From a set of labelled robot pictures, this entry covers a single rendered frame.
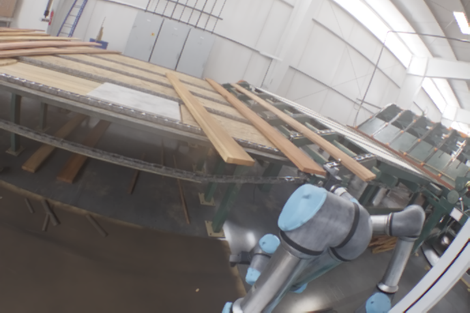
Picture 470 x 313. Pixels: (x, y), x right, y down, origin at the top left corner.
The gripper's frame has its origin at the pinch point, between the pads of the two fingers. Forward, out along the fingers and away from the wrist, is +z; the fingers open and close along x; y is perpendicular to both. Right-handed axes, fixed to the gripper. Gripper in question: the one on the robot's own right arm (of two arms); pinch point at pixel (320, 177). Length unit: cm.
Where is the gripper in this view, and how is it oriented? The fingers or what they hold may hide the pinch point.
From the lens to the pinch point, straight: 133.7
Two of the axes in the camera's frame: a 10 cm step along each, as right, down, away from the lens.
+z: -2.8, -3.8, 8.8
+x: -3.6, 8.9, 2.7
